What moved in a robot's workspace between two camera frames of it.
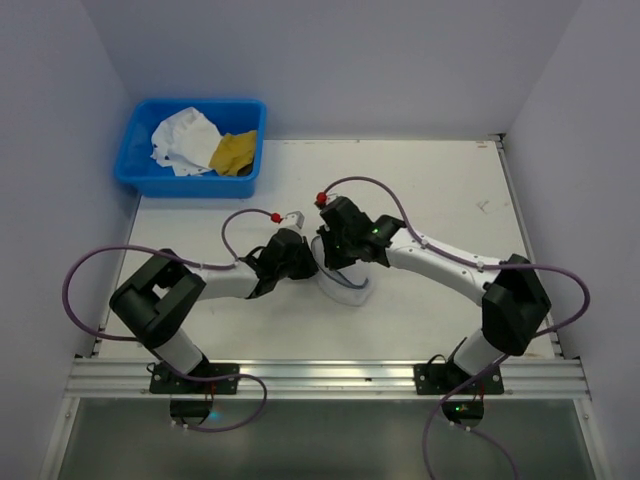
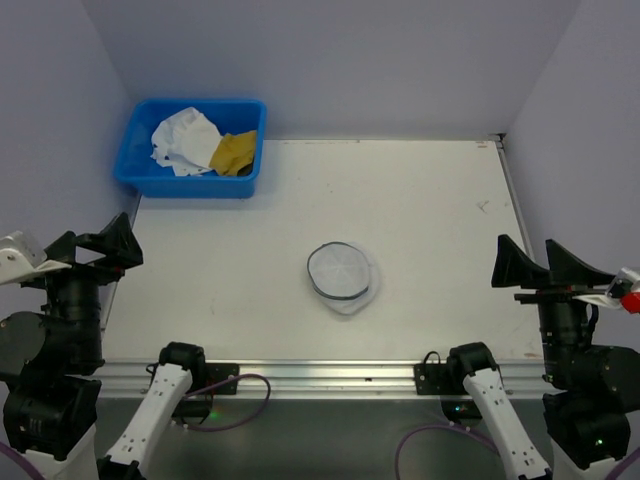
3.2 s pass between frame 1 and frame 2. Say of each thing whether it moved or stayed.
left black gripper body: moved
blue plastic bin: stayed
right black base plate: stayed
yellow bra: stayed
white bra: stayed
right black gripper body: moved
